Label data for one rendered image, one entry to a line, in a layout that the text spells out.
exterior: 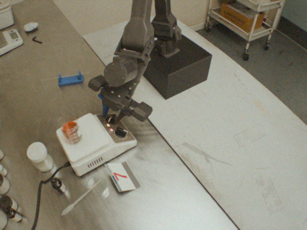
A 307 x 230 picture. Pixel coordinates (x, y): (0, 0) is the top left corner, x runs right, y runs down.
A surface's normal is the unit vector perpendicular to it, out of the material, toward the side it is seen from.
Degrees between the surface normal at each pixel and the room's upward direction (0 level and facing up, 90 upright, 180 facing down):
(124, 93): 17
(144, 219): 0
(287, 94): 0
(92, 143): 0
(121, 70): 63
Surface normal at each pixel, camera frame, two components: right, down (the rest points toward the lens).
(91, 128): 0.02, -0.62
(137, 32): -0.35, 0.23
